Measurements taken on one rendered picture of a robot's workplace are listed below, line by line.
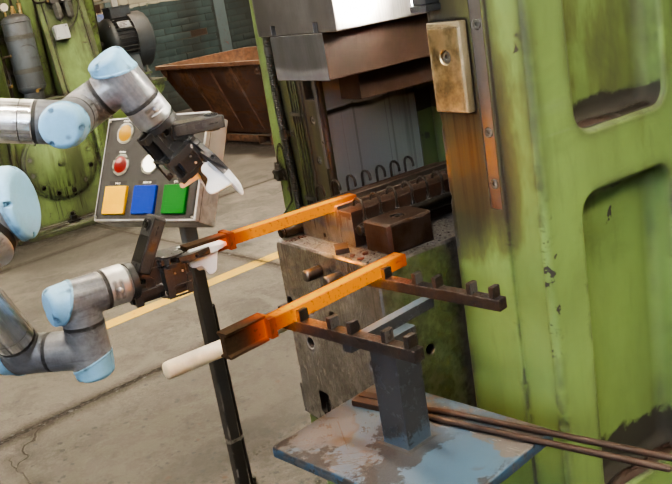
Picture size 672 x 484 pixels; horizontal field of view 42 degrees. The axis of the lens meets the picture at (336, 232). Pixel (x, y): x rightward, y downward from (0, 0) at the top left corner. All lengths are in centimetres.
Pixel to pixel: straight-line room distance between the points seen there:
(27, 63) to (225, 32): 525
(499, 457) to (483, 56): 71
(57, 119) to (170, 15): 956
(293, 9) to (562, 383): 92
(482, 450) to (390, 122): 98
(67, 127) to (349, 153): 85
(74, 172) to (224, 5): 529
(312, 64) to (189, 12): 938
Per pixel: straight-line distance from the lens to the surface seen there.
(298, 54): 187
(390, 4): 183
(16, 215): 137
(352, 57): 182
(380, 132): 221
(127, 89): 163
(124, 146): 237
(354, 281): 156
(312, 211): 186
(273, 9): 192
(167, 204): 221
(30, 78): 654
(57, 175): 661
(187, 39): 1114
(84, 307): 164
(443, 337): 188
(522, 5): 158
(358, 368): 191
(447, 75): 170
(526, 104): 161
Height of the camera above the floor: 147
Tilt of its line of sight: 16 degrees down
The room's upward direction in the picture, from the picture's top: 9 degrees counter-clockwise
